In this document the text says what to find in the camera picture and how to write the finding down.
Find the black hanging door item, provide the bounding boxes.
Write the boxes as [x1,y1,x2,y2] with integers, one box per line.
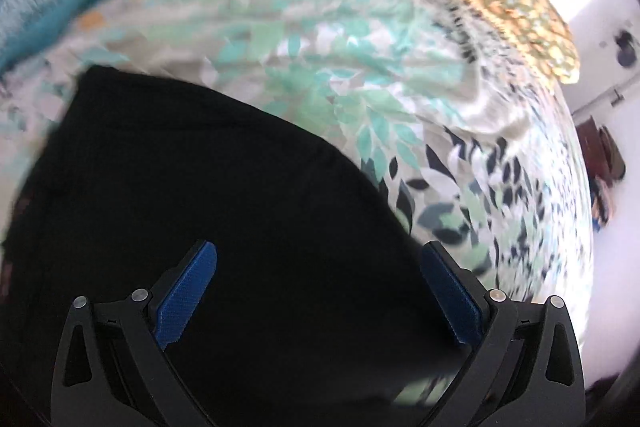
[614,29,639,68]

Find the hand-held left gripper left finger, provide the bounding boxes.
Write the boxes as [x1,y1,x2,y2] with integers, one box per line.
[50,240,217,427]

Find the black pants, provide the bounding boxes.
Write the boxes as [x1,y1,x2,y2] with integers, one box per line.
[0,66,481,427]

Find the brown wooden cabinet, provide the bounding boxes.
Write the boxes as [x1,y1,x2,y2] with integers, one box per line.
[575,117,627,182]

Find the pile of colourful clothes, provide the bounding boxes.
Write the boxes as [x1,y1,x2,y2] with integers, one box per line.
[590,179,620,233]

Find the leaf-print bed sheet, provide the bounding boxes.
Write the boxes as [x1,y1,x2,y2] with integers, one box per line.
[0,0,598,413]

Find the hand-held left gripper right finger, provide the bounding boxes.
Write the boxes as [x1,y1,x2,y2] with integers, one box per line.
[421,241,586,427]

